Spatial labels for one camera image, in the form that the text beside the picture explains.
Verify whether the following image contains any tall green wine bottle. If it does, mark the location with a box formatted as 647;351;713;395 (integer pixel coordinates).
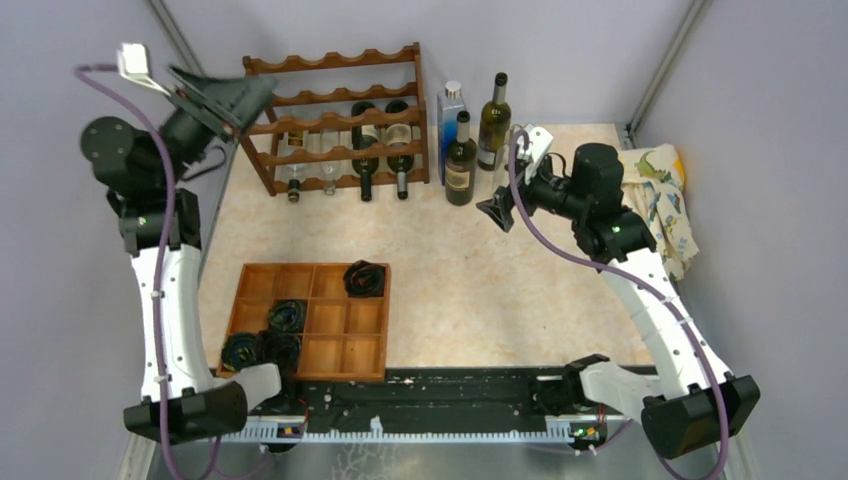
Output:
477;72;512;171

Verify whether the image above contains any clear square glass bottle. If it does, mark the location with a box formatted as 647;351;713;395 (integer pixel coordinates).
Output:
319;130;340;196

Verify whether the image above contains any clear tall glass bottle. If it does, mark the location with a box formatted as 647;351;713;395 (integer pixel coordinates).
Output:
492;123;533;190

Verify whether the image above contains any dinosaur print cloth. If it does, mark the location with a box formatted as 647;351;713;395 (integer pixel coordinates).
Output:
618;143;699;281

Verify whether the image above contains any green wine bottle white label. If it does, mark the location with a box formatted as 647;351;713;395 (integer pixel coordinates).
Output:
351;101;379;202

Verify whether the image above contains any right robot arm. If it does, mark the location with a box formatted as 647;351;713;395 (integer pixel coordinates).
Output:
476;143;761;460

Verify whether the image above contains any wooden compartment tray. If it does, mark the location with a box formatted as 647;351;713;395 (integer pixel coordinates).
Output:
216;262;391;382

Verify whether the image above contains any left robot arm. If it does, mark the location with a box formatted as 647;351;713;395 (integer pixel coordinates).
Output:
80;68;300;445

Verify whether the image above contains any aluminium corner frame post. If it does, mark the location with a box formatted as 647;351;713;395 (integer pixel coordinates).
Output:
627;0;713;141
143;0;205;74

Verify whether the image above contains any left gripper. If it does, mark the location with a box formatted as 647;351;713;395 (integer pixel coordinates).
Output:
150;62;276;189

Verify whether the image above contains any aluminium corner frame post left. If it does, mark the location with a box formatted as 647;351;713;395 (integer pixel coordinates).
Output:
143;0;205;74

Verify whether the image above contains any wooden wine rack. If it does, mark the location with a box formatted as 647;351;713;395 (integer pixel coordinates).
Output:
241;42;431;197

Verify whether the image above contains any green wine bottle dark label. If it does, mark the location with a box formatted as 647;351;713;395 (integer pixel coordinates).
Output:
384;100;414;200

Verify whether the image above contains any black cable coil tray corner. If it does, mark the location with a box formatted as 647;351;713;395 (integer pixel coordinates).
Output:
256;330;301;372

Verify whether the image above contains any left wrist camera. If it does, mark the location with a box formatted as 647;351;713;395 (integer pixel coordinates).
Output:
117;42;169;95

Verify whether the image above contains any black cable coil tray left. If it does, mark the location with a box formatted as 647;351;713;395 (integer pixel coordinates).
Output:
220;332;259;372

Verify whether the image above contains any black cable coil tray middle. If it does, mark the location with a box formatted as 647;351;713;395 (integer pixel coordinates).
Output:
267;299;307;334

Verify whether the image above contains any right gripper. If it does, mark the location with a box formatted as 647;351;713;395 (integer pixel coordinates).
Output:
477;152;589;231

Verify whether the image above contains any black cable coil tray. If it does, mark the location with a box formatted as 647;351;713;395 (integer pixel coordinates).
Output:
220;332;259;372
267;299;307;334

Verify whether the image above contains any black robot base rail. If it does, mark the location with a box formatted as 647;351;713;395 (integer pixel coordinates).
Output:
251;367;604;440

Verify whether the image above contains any black cable coil in tray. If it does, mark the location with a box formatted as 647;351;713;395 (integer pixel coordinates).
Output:
342;259;388;297

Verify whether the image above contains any clear liquor bottle black cap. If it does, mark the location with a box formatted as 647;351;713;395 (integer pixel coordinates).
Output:
283;129;307;205

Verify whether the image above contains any blue square glass bottle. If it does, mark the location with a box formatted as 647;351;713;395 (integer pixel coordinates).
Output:
437;80;465;185

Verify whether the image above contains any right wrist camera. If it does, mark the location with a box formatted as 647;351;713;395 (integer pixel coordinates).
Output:
516;124;554;167

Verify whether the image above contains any dark bottle brown label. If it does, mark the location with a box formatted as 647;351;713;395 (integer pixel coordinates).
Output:
445;110;477;206

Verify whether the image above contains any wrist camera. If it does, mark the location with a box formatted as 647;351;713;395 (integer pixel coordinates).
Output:
117;42;169;95
516;124;554;167

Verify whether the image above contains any aluminium corner frame post right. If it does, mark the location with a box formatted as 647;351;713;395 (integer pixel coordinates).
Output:
627;0;713;141

